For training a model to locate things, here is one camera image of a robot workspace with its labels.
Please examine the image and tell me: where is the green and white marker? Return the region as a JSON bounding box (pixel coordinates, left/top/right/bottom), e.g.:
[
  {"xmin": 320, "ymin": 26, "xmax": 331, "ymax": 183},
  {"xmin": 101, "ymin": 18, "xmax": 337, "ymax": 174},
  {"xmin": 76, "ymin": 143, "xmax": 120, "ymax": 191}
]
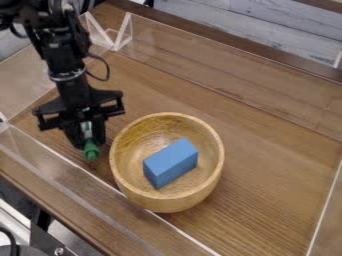
[{"xmin": 80, "ymin": 121, "xmax": 100, "ymax": 161}]

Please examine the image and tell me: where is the clear acrylic tray wall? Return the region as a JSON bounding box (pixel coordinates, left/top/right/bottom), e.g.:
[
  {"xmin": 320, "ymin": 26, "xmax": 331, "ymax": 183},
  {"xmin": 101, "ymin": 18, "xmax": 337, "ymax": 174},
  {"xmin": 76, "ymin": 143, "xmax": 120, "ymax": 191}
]
[{"xmin": 0, "ymin": 4, "xmax": 342, "ymax": 256}]

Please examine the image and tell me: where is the black cable under table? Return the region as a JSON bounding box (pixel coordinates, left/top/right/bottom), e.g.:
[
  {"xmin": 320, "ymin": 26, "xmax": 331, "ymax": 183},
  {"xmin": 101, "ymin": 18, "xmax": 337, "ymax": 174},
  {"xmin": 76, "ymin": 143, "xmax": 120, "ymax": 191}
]
[{"xmin": 0, "ymin": 226, "xmax": 19, "ymax": 256}]

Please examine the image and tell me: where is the black metal table bracket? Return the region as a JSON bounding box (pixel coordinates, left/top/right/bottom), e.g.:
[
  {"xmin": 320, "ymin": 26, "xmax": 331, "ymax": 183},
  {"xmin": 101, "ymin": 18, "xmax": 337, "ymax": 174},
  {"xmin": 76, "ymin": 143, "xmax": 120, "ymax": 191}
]
[{"xmin": 29, "ymin": 210, "xmax": 77, "ymax": 256}]

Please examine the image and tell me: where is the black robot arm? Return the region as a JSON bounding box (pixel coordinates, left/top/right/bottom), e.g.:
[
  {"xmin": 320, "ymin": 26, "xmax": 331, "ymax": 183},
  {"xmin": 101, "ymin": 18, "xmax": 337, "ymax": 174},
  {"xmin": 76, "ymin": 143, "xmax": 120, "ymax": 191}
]
[{"xmin": 0, "ymin": 0, "xmax": 124, "ymax": 149}]

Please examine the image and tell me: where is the brown wooden bowl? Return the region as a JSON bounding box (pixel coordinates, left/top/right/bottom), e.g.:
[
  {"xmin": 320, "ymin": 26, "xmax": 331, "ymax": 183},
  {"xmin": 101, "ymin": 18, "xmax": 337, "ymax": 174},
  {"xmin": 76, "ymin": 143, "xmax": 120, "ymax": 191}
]
[{"xmin": 109, "ymin": 112, "xmax": 224, "ymax": 213}]

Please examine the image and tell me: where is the blue rectangular block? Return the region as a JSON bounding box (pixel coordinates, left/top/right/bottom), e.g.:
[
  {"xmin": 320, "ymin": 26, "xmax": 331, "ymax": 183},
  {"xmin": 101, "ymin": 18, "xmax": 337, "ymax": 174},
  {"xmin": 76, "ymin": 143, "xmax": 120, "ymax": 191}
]
[{"xmin": 143, "ymin": 138, "xmax": 199, "ymax": 189}]

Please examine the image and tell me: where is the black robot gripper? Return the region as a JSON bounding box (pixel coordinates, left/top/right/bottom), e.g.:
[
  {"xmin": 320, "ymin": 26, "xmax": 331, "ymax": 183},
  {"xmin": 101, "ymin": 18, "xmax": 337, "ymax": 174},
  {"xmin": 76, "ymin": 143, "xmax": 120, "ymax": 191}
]
[{"xmin": 32, "ymin": 74, "xmax": 124, "ymax": 149}]

